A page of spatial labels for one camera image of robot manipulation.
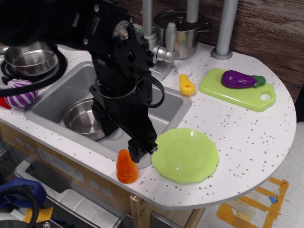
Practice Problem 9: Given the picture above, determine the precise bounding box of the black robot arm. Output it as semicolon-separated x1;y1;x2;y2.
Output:
0;0;161;163

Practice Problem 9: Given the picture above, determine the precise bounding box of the steel pot with lid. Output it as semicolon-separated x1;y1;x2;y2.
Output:
154;10;211;60

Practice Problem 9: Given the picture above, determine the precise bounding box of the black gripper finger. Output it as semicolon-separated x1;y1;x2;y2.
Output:
145;142;158;154
128;139;145;163

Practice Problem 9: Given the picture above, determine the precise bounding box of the orange toy carrot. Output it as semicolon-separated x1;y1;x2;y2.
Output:
116;149;139;184

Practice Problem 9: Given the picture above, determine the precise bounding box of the grey support pole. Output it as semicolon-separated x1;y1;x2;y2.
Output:
211;0;238;60
186;0;199;23

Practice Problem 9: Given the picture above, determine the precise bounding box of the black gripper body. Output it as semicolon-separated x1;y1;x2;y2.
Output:
89;71;158;145

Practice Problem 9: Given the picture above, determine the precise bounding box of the black stove burner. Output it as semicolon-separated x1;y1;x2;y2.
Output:
1;57;59;83

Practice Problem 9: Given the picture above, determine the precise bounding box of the red toy piece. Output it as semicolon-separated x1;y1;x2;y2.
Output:
0;97;11;109

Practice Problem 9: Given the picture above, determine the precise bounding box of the yellow toy utensil handle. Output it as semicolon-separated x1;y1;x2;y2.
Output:
179;74;195;96

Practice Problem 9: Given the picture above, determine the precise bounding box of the steel bowl on stove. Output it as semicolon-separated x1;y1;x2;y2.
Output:
4;42;58;77

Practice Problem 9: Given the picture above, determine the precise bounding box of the grey right support pole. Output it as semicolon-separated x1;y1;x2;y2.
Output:
211;0;238;60

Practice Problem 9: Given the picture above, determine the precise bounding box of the grey middle support pole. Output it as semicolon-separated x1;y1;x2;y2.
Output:
186;0;199;23

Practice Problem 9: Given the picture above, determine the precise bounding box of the black cable bundle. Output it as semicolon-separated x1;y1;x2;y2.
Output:
0;41;68;98

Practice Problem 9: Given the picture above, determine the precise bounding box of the purple toy eggplant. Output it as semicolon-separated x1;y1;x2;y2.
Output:
221;70;266;89

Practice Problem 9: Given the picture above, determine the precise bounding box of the silver toy faucet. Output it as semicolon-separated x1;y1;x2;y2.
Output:
142;0;177;81

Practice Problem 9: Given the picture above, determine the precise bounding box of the light green plastic plate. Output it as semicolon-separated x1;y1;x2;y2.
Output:
152;128;219;183

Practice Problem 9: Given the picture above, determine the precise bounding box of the green plastic cutting board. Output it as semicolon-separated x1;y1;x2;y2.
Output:
199;68;276;112

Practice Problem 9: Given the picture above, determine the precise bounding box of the purple white striped toy onion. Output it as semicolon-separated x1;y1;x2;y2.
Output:
4;78;38;109

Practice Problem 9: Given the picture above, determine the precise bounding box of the steel pot in sink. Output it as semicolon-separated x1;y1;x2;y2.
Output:
63;98;105;141

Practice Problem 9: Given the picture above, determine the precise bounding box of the blue clamp tool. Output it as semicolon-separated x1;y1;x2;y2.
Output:
0;178;47;214

